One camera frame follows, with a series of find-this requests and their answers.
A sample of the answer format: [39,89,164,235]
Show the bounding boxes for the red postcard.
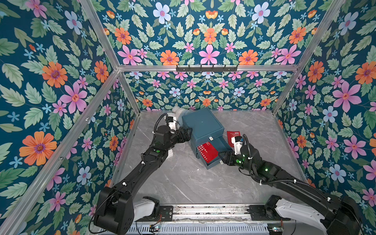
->
[227,131,240,147]
[197,142,218,164]

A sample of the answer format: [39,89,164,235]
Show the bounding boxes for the aluminium corner frame post left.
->
[80,1,140,116]

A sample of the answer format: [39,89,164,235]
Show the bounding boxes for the aluminium corner frame post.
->
[272,0,346,117]
[80,1,140,116]

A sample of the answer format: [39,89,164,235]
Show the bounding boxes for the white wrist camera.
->
[167,116,177,131]
[231,136,243,155]

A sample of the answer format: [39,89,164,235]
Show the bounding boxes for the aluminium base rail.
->
[88,203,341,235]

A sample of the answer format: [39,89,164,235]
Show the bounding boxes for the metal hook rail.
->
[175,65,238,73]

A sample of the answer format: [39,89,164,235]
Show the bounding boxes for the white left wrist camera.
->
[167,116,177,131]

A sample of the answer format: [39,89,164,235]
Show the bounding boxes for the aluminium corner frame post right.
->
[272,0,346,117]

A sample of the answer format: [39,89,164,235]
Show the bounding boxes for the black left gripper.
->
[162,127,192,151]

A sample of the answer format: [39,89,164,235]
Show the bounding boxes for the teal drawer cabinet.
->
[182,108,232,169]

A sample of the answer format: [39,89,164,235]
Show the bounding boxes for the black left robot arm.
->
[89,114,193,235]

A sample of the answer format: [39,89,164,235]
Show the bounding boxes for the white plush toy blue hoodie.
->
[172,106,192,122]

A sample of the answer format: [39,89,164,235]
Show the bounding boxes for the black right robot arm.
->
[219,135,362,235]

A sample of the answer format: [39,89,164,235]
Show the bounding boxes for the aluminium horizontal frame bar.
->
[118,65,298,73]

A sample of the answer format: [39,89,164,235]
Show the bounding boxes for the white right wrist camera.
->
[231,136,243,155]

